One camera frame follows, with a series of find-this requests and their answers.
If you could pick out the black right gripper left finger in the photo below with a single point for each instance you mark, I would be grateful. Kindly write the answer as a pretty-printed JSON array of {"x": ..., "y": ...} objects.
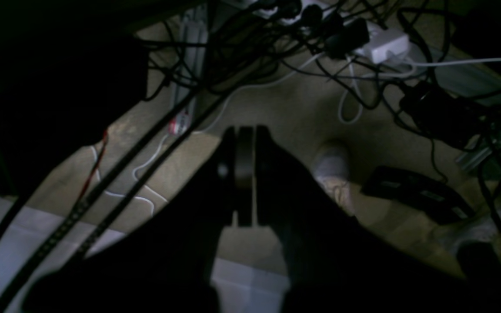
[{"x": 163, "y": 266}]

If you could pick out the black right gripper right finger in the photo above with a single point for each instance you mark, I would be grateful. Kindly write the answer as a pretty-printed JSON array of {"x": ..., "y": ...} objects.
[{"x": 335, "y": 265}]

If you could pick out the black foot pedal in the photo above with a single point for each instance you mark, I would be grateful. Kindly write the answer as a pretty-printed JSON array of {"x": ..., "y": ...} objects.
[{"x": 441, "y": 203}]

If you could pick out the black power brick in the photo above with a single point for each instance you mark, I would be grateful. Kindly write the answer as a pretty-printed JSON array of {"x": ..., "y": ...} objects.
[{"x": 455, "y": 121}]

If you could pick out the white power adapter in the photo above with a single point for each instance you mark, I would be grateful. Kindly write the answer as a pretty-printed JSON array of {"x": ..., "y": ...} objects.
[{"x": 384, "y": 44}]

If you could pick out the aluminium frame post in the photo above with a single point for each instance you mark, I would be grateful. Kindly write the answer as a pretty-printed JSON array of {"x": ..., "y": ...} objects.
[{"x": 193, "y": 32}]

